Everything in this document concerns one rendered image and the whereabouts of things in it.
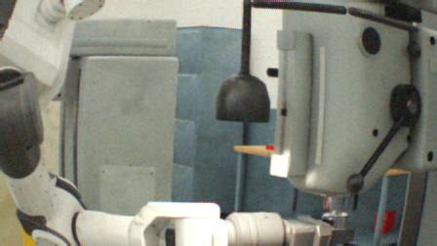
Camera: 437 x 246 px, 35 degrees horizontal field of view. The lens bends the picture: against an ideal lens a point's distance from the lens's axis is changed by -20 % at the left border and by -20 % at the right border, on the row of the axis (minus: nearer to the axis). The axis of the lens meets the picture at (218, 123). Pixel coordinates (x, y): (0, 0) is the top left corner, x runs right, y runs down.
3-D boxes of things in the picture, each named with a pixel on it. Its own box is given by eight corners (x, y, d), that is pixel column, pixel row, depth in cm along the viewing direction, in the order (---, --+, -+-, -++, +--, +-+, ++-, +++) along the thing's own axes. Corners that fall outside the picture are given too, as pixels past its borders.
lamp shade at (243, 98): (203, 119, 111) (206, 71, 111) (233, 118, 117) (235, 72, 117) (252, 123, 107) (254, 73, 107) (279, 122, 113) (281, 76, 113)
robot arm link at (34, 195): (21, 244, 127) (-11, 181, 108) (33, 188, 134) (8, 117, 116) (73, 262, 125) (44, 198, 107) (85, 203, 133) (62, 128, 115)
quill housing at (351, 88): (337, 201, 112) (343, -15, 111) (258, 186, 130) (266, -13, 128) (411, 190, 123) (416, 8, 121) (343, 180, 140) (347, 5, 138)
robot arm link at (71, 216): (141, 268, 123) (53, 255, 130) (152, 220, 129) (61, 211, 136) (113, 237, 115) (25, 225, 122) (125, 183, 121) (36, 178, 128)
